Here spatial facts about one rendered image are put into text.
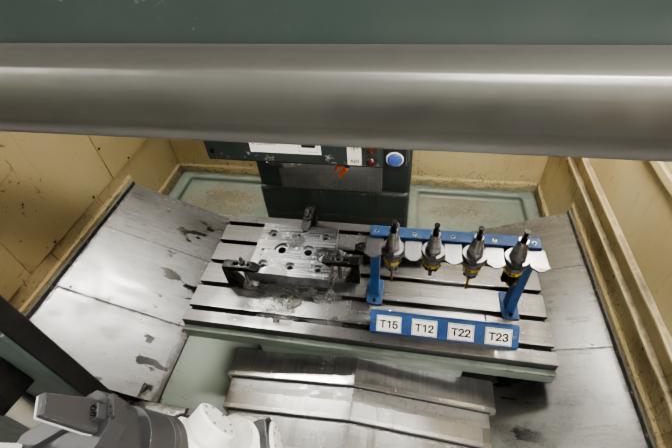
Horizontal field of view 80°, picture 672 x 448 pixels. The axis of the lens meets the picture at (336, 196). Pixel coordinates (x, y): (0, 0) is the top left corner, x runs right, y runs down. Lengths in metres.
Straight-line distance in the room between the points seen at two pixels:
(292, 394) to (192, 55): 1.35
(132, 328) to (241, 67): 1.69
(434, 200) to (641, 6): 2.05
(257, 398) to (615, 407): 1.08
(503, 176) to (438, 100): 2.09
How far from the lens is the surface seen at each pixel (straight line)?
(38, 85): 0.24
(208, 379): 1.71
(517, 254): 1.15
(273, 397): 1.50
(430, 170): 2.18
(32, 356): 0.76
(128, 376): 1.76
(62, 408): 0.47
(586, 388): 1.54
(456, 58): 0.17
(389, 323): 1.34
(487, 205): 2.25
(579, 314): 1.65
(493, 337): 1.37
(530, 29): 0.19
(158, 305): 1.86
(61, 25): 0.25
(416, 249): 1.15
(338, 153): 0.83
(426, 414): 1.46
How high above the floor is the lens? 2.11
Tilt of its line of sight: 43 degrees down
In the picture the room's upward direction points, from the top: 5 degrees counter-clockwise
